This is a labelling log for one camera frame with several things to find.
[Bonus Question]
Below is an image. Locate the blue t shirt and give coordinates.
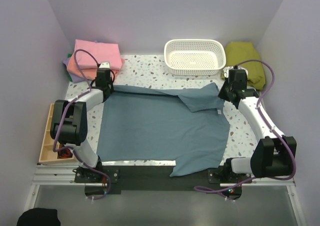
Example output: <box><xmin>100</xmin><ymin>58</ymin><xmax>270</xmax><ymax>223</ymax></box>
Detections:
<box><xmin>97</xmin><ymin>83</ymin><xmax>230</xmax><ymax>177</ymax></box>

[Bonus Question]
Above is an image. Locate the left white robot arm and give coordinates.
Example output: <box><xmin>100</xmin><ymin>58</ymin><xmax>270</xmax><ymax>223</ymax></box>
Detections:
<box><xmin>50</xmin><ymin>68</ymin><xmax>115</xmax><ymax>182</ymax></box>

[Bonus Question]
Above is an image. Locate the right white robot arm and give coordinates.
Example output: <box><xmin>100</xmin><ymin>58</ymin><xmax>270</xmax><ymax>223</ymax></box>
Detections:
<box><xmin>218</xmin><ymin>67</ymin><xmax>297</xmax><ymax>182</ymax></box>

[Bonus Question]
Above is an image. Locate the salmon folded t shirt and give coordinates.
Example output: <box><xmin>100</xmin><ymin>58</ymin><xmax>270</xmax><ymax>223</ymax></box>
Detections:
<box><xmin>63</xmin><ymin>52</ymin><xmax>125</xmax><ymax>83</ymax></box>

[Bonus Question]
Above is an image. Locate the lilac folded t shirt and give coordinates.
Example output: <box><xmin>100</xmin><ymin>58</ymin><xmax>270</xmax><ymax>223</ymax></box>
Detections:
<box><xmin>63</xmin><ymin>56</ymin><xmax>95</xmax><ymax>83</ymax></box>

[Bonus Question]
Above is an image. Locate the olive green t shirt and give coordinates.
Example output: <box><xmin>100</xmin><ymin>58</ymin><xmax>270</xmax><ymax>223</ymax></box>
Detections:
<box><xmin>220</xmin><ymin>41</ymin><xmax>266</xmax><ymax>91</ymax></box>

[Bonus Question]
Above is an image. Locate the green folded t shirt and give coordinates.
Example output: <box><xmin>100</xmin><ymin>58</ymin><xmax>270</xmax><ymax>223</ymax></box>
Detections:
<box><xmin>65</xmin><ymin>54</ymin><xmax>73</xmax><ymax>82</ymax></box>

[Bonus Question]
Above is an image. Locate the white plastic basket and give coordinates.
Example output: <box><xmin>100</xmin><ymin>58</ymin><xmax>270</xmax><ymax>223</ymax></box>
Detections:
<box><xmin>163</xmin><ymin>39</ymin><xmax>227</xmax><ymax>76</ymax></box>

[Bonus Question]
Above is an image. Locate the wooden compartment tray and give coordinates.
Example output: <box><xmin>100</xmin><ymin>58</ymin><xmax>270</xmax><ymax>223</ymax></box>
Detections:
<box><xmin>38</xmin><ymin>104</ymin><xmax>76</xmax><ymax>165</ymax></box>

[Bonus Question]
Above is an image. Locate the black object bottom left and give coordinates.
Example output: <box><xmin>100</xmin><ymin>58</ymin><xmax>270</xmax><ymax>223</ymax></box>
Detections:
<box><xmin>16</xmin><ymin>208</ymin><xmax>61</xmax><ymax>226</ymax></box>

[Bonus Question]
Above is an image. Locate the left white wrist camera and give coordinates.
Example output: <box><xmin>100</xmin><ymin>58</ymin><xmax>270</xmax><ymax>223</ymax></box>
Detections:
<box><xmin>98</xmin><ymin>62</ymin><xmax>110</xmax><ymax>70</ymax></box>

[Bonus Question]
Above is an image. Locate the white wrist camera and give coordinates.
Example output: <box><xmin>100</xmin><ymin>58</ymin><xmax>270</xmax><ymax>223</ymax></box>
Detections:
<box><xmin>98</xmin><ymin>62</ymin><xmax>110</xmax><ymax>70</ymax></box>
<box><xmin>233</xmin><ymin>66</ymin><xmax>249</xmax><ymax>75</ymax></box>

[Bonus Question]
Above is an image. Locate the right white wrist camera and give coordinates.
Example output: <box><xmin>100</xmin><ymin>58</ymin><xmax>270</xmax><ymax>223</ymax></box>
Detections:
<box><xmin>233</xmin><ymin>66</ymin><xmax>249</xmax><ymax>75</ymax></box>

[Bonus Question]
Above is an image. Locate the orange coiled cable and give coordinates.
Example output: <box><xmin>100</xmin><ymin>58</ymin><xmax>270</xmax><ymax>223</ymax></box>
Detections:
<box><xmin>57</xmin><ymin>148</ymin><xmax>75</xmax><ymax>159</ymax></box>

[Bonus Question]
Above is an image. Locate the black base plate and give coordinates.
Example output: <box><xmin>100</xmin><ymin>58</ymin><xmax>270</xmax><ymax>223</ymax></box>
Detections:
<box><xmin>72</xmin><ymin>166</ymin><xmax>253</xmax><ymax>197</ymax></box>

